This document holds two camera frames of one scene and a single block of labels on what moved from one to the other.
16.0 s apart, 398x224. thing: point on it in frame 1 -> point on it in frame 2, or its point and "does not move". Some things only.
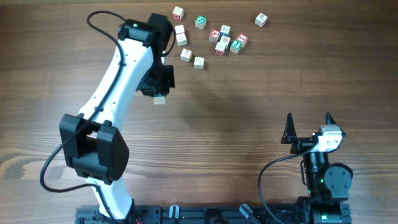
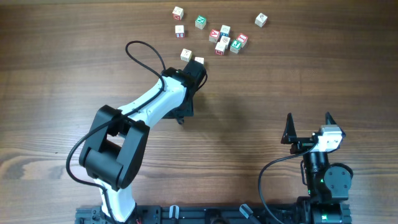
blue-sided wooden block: (224, 30) does not move
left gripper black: (163, 88) -> (188, 112)
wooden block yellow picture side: (198, 63) does not move
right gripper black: (301, 143) does not move
